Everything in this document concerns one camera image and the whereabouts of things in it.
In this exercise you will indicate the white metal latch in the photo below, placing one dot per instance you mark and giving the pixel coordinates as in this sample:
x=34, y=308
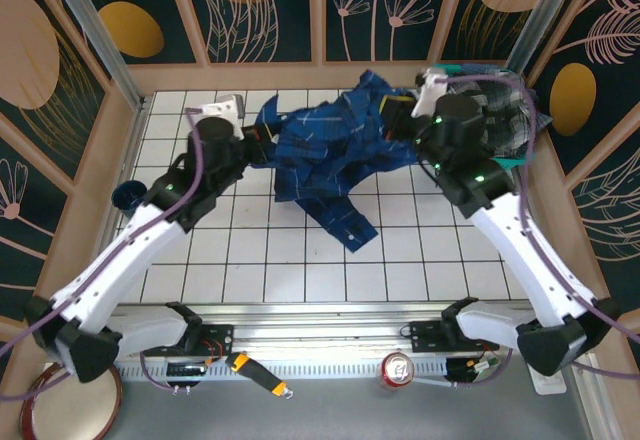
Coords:
x=550, y=385

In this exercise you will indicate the white green connector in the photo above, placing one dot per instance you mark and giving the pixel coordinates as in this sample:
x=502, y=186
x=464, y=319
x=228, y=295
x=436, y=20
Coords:
x=482, y=366

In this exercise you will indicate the orange black screwdriver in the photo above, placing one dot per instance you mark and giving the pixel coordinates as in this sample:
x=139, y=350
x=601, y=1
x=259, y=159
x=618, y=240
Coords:
x=250, y=367

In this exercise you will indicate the red soda can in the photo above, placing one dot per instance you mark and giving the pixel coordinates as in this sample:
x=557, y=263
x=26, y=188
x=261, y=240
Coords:
x=397, y=370

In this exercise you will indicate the teal plastic basket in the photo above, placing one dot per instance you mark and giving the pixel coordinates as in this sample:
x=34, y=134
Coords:
x=505, y=164

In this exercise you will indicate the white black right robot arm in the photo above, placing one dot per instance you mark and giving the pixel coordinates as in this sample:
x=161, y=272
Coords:
x=520, y=260

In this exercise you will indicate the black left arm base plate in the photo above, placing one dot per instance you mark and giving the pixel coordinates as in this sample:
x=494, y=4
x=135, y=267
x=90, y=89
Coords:
x=220, y=340

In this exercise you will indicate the grey plaid long sleeve shirt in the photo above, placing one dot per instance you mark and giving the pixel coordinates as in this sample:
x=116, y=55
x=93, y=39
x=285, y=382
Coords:
x=505, y=110

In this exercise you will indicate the black terminal block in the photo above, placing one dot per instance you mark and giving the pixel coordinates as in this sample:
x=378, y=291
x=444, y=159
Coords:
x=187, y=371

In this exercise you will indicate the aluminium corner post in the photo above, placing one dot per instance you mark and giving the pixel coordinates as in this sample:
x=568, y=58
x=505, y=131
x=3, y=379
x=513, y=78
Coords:
x=100, y=45
x=540, y=15

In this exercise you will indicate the blue plaid long sleeve shirt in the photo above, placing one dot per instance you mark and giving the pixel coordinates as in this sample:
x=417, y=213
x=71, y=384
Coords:
x=320, y=150

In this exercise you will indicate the blue checked shirt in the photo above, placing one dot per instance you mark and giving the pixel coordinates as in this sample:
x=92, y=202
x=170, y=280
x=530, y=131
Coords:
x=480, y=67

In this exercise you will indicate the aluminium frame bar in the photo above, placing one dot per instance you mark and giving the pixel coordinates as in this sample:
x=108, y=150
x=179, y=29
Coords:
x=595, y=405

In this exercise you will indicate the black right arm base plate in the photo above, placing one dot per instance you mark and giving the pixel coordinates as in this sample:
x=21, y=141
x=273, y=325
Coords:
x=425, y=337

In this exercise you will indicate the aluminium mounting rail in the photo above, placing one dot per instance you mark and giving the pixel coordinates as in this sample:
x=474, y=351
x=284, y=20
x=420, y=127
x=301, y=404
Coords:
x=325, y=335

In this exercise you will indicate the dark blue cup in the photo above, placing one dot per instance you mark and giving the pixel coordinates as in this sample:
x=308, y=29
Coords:
x=127, y=195

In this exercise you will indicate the red rimmed round plate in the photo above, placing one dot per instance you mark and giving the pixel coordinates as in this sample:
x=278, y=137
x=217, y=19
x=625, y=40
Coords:
x=75, y=410

